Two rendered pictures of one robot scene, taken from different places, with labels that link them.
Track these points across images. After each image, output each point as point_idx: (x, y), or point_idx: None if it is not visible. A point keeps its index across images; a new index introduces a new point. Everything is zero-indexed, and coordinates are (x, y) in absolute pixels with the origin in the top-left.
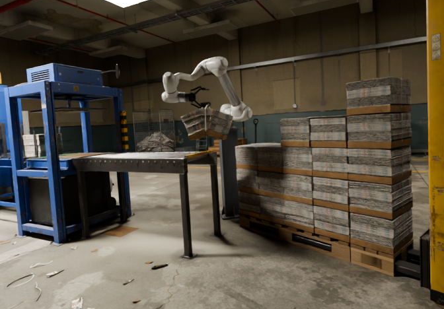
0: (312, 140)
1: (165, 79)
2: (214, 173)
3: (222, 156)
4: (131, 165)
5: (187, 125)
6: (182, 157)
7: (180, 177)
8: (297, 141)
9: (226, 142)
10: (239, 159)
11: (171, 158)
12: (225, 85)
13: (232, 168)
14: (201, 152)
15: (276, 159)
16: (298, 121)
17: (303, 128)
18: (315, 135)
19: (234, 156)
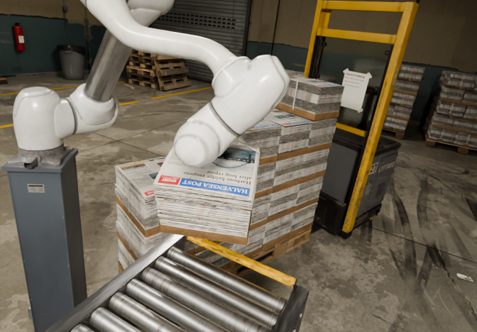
0: (280, 153)
1: (284, 91)
2: None
3: (65, 233)
4: None
5: (250, 211)
6: (272, 293)
7: (297, 331)
8: (265, 158)
9: (67, 194)
10: (155, 218)
11: (298, 316)
12: (128, 53)
13: (76, 245)
14: (229, 252)
15: None
16: (270, 131)
17: (274, 140)
18: (284, 146)
19: (77, 215)
